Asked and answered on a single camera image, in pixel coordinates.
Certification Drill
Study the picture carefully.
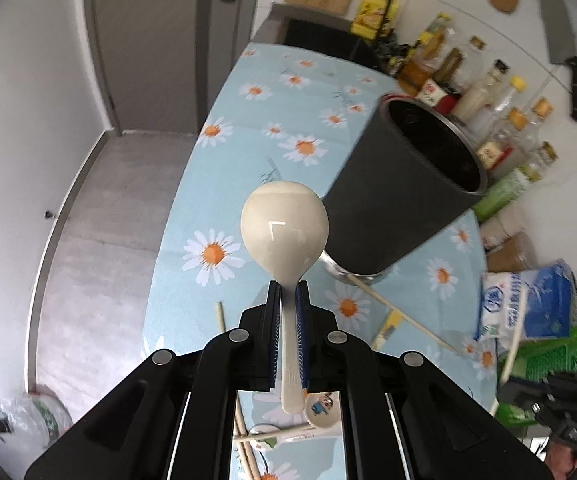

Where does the white blue salt bag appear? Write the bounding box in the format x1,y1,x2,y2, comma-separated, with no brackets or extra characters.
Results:
473,259,577,356

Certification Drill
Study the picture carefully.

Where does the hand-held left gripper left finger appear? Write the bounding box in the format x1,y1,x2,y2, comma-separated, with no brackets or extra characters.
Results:
23,282,282,480

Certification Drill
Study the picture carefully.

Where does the green print white spoon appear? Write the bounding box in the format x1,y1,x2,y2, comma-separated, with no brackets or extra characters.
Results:
232,422,342,450

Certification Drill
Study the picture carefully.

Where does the cream ceramic spoon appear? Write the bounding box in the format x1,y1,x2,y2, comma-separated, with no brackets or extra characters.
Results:
241,181,329,415

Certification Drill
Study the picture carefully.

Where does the cartoon print white spoon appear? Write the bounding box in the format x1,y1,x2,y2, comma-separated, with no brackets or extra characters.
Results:
303,393,343,428

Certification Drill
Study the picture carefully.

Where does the beige spice jar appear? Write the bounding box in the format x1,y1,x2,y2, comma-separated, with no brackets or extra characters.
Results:
479,204,525,253

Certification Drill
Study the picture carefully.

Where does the clear plastic bag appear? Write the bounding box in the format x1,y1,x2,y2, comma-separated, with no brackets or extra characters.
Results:
0,392,74,456

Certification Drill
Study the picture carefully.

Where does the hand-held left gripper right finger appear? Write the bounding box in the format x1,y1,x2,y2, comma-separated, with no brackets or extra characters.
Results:
296,282,554,480

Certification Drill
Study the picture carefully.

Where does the row of condiment bottles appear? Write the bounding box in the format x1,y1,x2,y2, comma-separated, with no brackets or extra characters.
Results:
386,12,559,181

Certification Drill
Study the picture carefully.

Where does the steel cleaver black handle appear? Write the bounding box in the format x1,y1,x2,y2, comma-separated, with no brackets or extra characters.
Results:
539,0,577,122

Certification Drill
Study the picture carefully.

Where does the grey door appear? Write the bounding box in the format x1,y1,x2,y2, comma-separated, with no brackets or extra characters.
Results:
82,0,269,136

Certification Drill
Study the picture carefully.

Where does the green plastic bag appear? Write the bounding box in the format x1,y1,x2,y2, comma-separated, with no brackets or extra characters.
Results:
496,312,577,426

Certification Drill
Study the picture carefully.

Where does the black sink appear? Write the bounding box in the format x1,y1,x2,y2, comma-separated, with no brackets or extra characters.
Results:
268,2,394,76

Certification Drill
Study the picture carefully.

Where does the green packet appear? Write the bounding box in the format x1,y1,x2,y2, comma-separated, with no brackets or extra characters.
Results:
471,166,537,223

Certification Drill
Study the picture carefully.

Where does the blue daisy print tablecloth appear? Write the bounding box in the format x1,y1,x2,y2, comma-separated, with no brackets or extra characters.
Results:
141,42,499,480

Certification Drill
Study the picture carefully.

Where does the yellow oil bottle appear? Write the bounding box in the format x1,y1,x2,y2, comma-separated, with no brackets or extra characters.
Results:
351,0,400,38

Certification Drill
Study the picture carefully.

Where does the brown spice jar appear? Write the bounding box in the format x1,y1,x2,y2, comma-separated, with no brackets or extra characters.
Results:
486,230,538,273

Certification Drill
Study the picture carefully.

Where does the black utensil holder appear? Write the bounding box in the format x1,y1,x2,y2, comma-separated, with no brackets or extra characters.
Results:
319,92,489,286

